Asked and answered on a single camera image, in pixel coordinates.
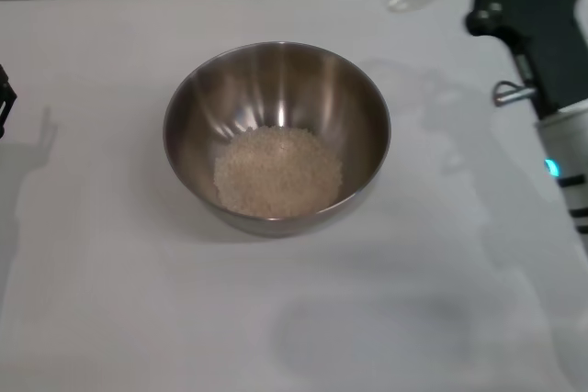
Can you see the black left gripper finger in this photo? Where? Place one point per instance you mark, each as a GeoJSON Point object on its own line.
{"type": "Point", "coordinates": [5, 98]}

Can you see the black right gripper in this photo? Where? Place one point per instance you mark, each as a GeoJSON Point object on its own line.
{"type": "Point", "coordinates": [551, 34]}

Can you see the stainless steel mixing bowl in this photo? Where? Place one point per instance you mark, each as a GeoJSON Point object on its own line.
{"type": "Point", "coordinates": [275, 84]}

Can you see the white rice grains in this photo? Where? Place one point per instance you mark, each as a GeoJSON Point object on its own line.
{"type": "Point", "coordinates": [278, 176]}

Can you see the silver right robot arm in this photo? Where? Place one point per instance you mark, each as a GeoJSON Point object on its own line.
{"type": "Point", "coordinates": [567, 158]}

